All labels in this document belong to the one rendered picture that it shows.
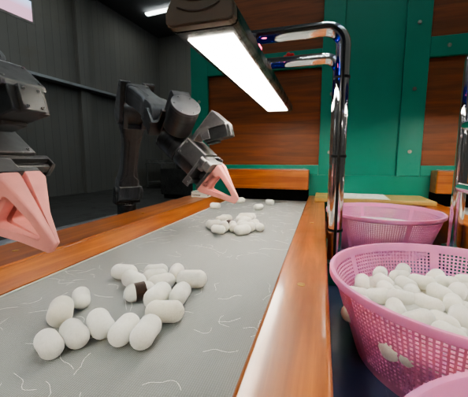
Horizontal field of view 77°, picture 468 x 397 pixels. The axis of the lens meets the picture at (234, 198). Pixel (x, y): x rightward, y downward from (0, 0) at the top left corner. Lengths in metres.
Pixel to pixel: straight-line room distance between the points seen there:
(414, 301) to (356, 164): 0.76
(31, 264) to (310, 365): 0.37
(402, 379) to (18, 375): 0.31
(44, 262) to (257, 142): 0.85
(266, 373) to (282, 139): 0.97
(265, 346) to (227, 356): 0.04
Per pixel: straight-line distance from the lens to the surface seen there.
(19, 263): 0.47
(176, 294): 0.32
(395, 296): 0.39
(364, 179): 1.10
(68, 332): 0.29
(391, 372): 0.35
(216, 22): 0.37
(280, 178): 1.04
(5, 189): 0.34
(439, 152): 1.16
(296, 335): 0.24
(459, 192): 0.73
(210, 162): 0.55
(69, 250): 0.52
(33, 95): 0.34
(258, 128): 1.14
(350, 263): 0.44
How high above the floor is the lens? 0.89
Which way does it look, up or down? 8 degrees down
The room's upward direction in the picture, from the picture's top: straight up
